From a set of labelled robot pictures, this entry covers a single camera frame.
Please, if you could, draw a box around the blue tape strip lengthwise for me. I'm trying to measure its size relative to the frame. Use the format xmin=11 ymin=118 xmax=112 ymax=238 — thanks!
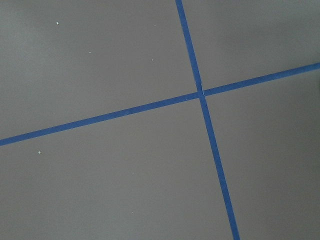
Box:
xmin=175 ymin=0 xmax=241 ymax=240

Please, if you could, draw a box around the blue tape strip crosswise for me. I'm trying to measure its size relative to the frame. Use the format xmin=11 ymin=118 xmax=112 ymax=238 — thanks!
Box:
xmin=0 ymin=62 xmax=320 ymax=146

